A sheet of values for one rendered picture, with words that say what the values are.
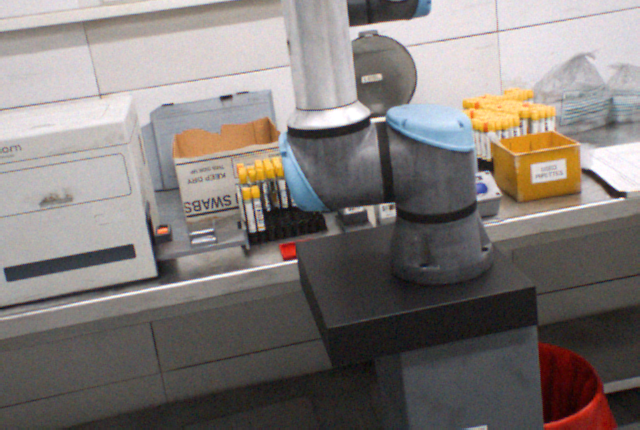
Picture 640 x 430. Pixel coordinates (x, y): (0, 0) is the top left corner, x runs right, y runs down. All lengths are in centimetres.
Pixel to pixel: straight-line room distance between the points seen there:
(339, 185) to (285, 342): 123
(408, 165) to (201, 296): 53
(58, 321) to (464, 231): 73
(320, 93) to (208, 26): 99
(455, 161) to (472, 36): 110
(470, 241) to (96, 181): 65
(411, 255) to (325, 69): 29
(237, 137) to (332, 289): 91
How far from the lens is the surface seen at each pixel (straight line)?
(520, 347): 114
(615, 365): 222
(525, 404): 118
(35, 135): 138
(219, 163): 167
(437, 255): 107
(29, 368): 226
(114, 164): 137
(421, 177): 104
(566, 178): 159
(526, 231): 150
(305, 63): 101
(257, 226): 152
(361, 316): 103
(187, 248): 143
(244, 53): 198
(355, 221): 149
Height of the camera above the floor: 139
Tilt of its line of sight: 17 degrees down
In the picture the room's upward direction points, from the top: 8 degrees counter-clockwise
